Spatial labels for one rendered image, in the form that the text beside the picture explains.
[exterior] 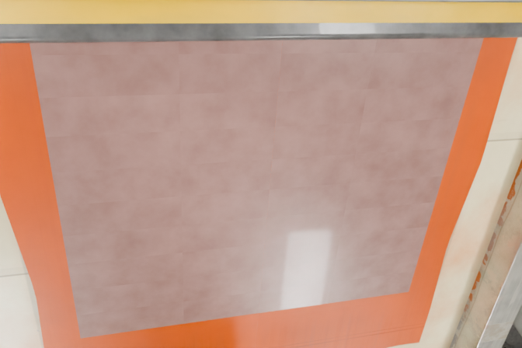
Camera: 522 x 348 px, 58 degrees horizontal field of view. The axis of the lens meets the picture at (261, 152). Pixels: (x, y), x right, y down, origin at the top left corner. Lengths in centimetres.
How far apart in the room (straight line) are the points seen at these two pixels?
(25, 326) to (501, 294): 47
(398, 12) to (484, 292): 36
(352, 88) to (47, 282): 30
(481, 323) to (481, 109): 26
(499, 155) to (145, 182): 33
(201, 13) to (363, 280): 33
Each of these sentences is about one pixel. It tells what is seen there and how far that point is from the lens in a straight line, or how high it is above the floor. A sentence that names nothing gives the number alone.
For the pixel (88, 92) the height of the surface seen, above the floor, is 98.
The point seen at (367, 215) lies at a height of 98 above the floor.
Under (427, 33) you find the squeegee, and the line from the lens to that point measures 35.
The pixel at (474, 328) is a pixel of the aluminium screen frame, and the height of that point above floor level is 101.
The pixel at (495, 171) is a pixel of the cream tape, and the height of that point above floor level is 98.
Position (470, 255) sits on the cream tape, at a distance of 57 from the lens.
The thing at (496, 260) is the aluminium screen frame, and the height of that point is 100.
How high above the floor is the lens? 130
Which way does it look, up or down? 56 degrees down
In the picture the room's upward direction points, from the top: 156 degrees clockwise
